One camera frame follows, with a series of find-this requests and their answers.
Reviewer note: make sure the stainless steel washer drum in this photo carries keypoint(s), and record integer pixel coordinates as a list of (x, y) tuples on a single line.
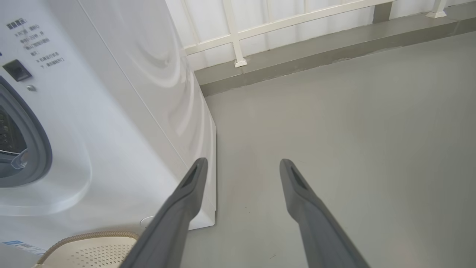
[(7, 134)]

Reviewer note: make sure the black door lock socket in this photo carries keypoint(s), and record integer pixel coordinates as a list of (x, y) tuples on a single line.
[(17, 70)]

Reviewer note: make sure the grey rubber door gasket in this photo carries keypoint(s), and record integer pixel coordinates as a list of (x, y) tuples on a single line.
[(37, 141)]

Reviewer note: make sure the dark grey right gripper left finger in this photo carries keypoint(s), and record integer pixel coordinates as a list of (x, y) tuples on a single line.
[(174, 223)]

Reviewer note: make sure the round white filter cover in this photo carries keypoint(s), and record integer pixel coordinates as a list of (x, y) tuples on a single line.
[(147, 222)]

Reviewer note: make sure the white railing fence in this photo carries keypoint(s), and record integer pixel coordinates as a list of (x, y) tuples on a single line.
[(234, 35)]

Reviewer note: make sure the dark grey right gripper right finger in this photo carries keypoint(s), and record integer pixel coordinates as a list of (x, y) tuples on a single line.
[(316, 223)]

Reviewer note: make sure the cream perforated laundry basket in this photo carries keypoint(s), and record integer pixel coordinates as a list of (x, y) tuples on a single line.
[(93, 251)]

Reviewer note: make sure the blue energy label sticker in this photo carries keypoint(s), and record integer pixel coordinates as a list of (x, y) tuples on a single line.
[(24, 246)]

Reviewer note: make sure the white front-load washing machine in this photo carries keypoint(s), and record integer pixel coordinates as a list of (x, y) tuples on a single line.
[(122, 111)]

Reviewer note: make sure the printed warning text label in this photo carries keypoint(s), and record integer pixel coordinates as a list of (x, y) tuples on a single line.
[(35, 42)]

